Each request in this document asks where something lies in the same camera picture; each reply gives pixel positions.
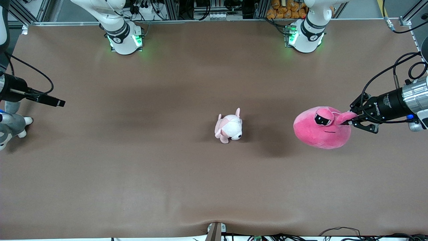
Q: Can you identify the small pink white plush dog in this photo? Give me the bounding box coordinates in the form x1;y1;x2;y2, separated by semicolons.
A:
214;107;243;144

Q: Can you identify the aluminium frame post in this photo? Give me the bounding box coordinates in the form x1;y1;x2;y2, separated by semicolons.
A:
10;0;50;24
400;0;428;26

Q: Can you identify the metal table clamp bracket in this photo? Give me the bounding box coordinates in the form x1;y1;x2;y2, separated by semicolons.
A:
206;222;227;241

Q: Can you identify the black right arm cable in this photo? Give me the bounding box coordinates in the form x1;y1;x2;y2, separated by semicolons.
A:
3;52;54;97

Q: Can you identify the aluminium table edge rail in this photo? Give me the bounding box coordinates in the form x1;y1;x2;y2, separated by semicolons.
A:
32;19;402;26

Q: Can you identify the grey white plush husky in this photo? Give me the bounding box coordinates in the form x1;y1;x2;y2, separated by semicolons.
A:
0;100;33;151

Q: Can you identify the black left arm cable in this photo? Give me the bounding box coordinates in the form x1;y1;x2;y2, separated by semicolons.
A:
361;0;428;125

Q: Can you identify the black cable bundle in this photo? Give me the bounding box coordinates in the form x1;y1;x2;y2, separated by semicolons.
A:
224;227;428;241

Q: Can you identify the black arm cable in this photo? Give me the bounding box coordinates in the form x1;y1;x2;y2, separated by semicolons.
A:
3;52;54;97
361;0;428;125

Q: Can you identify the round pink plush toy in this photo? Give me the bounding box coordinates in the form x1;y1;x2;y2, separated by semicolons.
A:
293;106;358;149

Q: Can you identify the white power strip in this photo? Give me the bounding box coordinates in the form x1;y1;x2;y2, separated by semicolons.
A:
132;3;155;15

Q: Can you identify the orange plush toy pile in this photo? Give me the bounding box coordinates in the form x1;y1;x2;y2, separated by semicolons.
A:
266;0;308;19

